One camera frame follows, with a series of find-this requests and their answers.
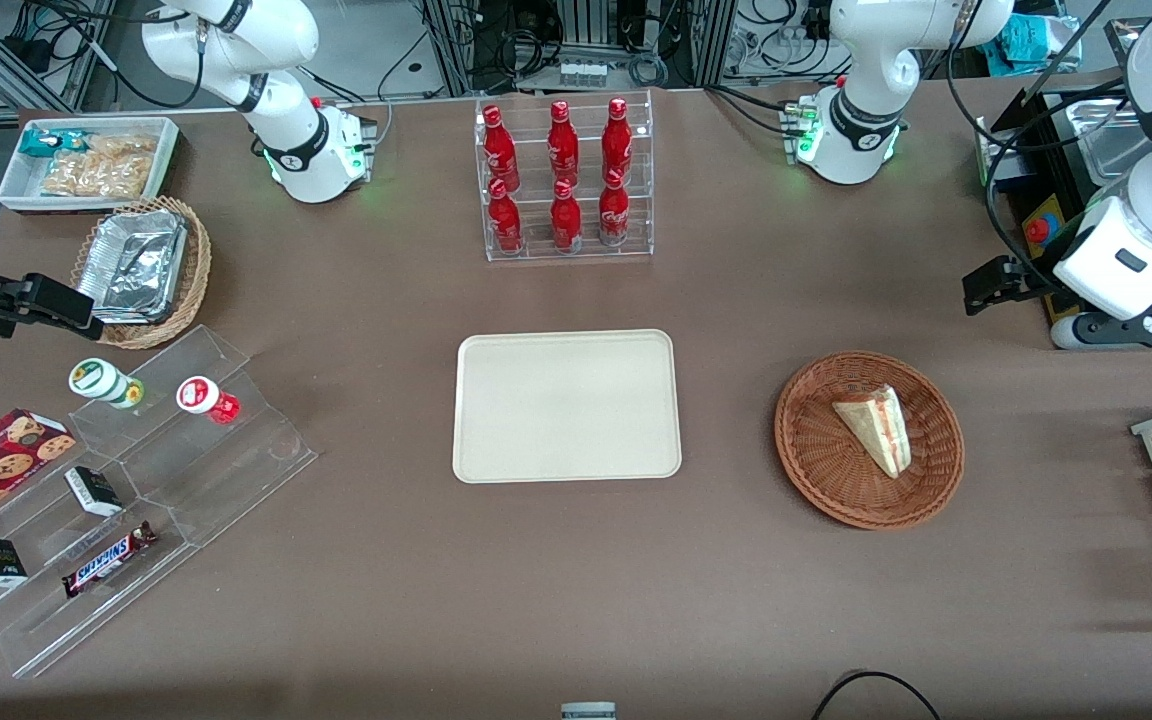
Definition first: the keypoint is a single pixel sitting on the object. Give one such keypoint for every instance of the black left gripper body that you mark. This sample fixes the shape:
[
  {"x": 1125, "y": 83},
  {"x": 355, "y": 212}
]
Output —
[{"x": 1033, "y": 279}]

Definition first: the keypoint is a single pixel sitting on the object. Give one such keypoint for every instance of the triangular sandwich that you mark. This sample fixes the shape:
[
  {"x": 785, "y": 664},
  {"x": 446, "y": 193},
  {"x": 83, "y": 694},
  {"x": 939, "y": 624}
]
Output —
[{"x": 876, "y": 430}]

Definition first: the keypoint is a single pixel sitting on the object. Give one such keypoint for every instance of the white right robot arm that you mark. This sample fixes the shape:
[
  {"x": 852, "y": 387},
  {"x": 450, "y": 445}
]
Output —
[{"x": 236, "y": 40}]

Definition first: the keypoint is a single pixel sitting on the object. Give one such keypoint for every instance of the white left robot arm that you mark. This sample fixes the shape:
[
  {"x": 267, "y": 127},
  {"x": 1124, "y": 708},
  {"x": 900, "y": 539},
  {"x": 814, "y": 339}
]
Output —
[{"x": 866, "y": 60}]

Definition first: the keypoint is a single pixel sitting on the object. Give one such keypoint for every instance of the oval light wicker basket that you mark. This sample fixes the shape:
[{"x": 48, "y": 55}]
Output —
[{"x": 198, "y": 270}]

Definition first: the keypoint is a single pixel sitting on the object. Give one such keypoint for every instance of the stainless steel tray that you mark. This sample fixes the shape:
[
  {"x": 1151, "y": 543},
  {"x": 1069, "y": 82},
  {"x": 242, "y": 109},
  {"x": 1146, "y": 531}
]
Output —
[{"x": 1106, "y": 140}]

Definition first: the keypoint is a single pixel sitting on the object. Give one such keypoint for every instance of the round brown wicker basket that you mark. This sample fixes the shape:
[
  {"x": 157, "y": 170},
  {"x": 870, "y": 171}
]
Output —
[{"x": 826, "y": 470}]

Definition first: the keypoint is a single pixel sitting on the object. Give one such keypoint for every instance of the beige plastic tray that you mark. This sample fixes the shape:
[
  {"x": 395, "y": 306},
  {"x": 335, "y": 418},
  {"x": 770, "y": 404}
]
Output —
[{"x": 566, "y": 405}]

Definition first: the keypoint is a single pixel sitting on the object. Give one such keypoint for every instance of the red emergency stop button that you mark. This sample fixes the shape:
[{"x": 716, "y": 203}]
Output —
[{"x": 1038, "y": 231}]

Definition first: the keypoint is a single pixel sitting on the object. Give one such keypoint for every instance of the green label white cup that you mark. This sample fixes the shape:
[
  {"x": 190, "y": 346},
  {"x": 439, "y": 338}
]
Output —
[{"x": 101, "y": 381}]

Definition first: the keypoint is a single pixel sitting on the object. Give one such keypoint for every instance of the stack of foil trays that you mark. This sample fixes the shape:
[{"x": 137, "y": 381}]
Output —
[{"x": 131, "y": 265}]

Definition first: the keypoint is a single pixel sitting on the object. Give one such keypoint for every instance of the white plastic snack bin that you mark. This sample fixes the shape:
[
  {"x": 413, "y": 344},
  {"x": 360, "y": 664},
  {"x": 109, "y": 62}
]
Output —
[{"x": 18, "y": 185}]

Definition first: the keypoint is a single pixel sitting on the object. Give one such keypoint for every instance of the bag of rice crackers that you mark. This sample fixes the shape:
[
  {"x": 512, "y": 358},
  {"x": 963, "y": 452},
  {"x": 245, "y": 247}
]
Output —
[
  {"x": 124, "y": 146},
  {"x": 96, "y": 176}
]

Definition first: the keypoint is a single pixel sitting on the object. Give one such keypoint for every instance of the red label white cup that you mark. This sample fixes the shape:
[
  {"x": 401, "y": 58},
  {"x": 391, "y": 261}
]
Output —
[{"x": 204, "y": 397}]

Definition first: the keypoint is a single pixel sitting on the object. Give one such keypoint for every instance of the teal snack packet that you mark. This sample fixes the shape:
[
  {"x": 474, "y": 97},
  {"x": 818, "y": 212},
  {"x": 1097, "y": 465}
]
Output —
[{"x": 51, "y": 142}]

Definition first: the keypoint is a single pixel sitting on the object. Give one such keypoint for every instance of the clear acrylic stepped display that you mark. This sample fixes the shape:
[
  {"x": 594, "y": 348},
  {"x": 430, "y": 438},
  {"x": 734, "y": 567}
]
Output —
[{"x": 186, "y": 480}]

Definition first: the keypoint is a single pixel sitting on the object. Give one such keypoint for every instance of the Snickers chocolate bar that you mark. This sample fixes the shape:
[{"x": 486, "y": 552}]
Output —
[{"x": 106, "y": 560}]

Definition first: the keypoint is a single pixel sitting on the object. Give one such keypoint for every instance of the teal plastic bag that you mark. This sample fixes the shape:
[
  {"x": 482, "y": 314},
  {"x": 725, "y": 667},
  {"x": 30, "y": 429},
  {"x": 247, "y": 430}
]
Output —
[{"x": 1031, "y": 42}]

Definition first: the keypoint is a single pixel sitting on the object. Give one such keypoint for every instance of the clear acrylic bottle rack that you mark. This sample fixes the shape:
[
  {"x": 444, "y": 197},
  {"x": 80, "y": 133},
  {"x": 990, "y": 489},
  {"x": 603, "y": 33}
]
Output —
[{"x": 636, "y": 215}]

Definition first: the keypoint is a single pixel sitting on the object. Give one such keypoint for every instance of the red cola bottle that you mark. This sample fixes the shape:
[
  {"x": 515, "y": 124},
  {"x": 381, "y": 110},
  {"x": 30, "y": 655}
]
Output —
[
  {"x": 500, "y": 150},
  {"x": 563, "y": 145},
  {"x": 614, "y": 212},
  {"x": 566, "y": 220},
  {"x": 617, "y": 140},
  {"x": 505, "y": 222}
]

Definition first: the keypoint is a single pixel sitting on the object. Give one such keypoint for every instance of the small grey white device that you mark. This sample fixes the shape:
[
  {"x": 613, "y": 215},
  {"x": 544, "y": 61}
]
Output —
[{"x": 588, "y": 711}]

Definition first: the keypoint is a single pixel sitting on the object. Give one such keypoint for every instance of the black metal frame stand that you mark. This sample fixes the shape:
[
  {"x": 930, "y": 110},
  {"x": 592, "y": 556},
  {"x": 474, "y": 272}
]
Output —
[{"x": 1036, "y": 140}]

